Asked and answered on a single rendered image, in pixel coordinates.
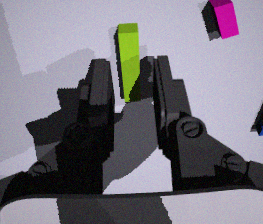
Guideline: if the small blue block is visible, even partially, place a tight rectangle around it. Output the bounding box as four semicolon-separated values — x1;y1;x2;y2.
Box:
256;120;263;136

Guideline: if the lime green rod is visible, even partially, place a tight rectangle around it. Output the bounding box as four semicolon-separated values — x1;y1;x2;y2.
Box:
118;23;141;102

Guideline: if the magenta rod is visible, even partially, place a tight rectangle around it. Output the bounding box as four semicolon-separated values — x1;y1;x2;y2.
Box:
209;0;239;39

